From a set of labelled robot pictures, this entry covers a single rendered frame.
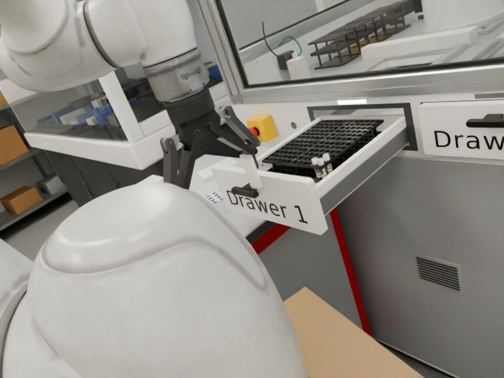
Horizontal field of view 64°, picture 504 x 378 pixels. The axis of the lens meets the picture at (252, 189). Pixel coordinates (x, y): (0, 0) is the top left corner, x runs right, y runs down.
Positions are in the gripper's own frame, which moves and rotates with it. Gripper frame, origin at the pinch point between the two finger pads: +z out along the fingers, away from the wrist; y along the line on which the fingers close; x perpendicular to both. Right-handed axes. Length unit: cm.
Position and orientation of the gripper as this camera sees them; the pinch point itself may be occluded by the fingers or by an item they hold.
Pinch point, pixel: (229, 202)
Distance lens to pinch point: 72.5
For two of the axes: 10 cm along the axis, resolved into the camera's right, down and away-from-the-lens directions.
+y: 7.0, -5.0, 5.0
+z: 3.2, 8.6, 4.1
